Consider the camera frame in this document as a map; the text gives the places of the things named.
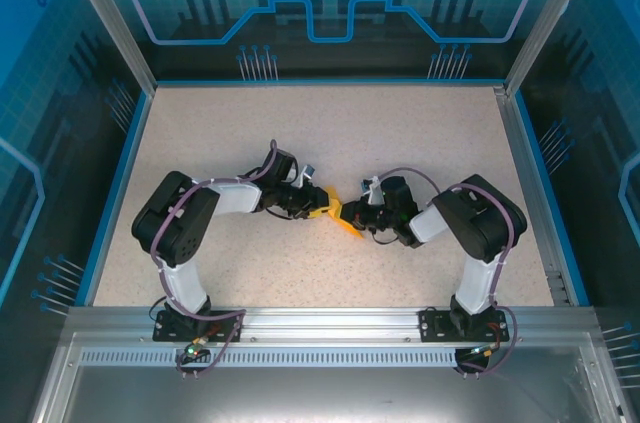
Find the grey metal tray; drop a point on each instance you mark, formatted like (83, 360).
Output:
(320, 393)

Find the yellow square paper sheet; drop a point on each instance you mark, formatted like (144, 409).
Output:
(354, 234)

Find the blue table edge strip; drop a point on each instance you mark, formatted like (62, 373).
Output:
(126, 168)
(538, 163)

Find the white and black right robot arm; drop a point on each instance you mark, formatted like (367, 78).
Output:
(485, 228)

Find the aluminium mounting rail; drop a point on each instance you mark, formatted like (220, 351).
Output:
(330, 323)

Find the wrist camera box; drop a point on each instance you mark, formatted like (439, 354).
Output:
(306, 177)
(372, 190)

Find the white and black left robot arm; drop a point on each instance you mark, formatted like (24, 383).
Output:
(175, 228)

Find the aluminium frame post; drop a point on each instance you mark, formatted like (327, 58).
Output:
(110, 18)
(547, 18)

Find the aluminium table side rail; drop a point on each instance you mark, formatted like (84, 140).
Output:
(521, 158)

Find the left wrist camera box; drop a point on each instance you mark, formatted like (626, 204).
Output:
(306, 177)

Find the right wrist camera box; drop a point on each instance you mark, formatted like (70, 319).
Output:
(372, 190)

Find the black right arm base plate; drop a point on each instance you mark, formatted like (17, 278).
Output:
(435, 325)

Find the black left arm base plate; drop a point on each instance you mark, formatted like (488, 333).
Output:
(225, 325)

